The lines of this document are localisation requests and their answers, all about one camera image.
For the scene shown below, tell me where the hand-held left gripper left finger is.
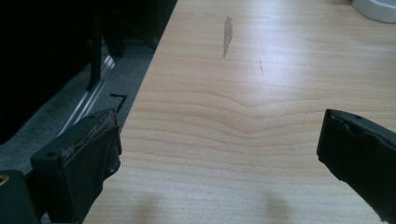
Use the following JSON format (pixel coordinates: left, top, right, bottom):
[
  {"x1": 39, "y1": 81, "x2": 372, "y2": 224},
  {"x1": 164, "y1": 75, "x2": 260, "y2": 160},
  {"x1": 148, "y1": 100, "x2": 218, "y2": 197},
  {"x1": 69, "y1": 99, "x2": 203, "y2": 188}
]
[{"x1": 30, "y1": 107, "x2": 122, "y2": 224}]

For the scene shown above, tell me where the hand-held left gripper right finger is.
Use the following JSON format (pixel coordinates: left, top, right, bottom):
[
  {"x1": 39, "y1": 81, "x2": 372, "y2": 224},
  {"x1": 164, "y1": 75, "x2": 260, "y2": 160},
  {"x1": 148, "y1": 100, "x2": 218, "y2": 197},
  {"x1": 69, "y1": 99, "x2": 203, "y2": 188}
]
[{"x1": 316, "y1": 108, "x2": 396, "y2": 224}]

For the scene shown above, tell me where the black metal stand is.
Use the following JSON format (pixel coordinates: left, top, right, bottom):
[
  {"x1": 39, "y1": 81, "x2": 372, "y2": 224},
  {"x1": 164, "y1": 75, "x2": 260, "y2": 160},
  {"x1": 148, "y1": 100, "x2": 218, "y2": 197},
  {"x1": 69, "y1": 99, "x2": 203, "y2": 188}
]
[{"x1": 86, "y1": 12, "x2": 104, "y2": 91}]

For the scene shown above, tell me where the white round bowl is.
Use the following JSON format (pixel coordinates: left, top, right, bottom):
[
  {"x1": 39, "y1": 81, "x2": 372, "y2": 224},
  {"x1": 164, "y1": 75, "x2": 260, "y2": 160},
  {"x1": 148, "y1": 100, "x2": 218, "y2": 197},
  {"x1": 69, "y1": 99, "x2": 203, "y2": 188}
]
[{"x1": 351, "y1": 0, "x2": 396, "y2": 24}]

